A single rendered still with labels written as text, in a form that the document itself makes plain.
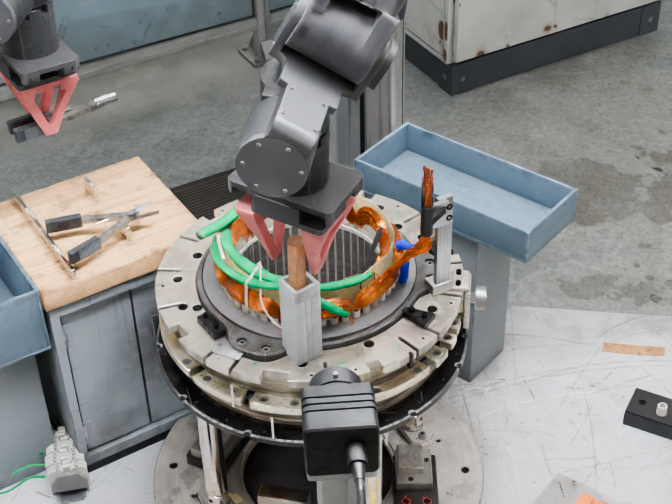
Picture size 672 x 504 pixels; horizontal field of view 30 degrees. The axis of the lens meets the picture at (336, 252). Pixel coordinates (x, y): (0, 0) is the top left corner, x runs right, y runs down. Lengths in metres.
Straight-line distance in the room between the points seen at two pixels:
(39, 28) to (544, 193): 0.61
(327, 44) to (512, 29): 2.79
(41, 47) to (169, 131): 2.28
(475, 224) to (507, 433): 0.28
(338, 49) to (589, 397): 0.79
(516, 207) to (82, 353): 0.54
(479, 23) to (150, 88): 1.00
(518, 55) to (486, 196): 2.30
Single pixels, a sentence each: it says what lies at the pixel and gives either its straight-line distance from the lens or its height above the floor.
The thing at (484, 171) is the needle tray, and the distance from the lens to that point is 1.55.
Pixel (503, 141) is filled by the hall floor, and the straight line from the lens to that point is 3.54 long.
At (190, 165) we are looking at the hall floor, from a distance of 3.46.
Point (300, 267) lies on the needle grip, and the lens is 1.14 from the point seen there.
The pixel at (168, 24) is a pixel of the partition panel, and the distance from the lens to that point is 3.78.
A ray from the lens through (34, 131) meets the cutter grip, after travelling 1.41.
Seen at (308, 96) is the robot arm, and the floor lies 1.42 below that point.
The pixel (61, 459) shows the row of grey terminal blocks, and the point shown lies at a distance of 1.53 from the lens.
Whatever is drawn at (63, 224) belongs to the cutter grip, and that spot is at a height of 1.09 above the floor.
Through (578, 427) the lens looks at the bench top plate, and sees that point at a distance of 1.60.
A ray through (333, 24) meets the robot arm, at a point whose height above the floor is 1.47.
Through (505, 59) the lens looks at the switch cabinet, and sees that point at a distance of 3.80.
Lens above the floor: 1.91
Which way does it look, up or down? 38 degrees down
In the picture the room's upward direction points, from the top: 2 degrees counter-clockwise
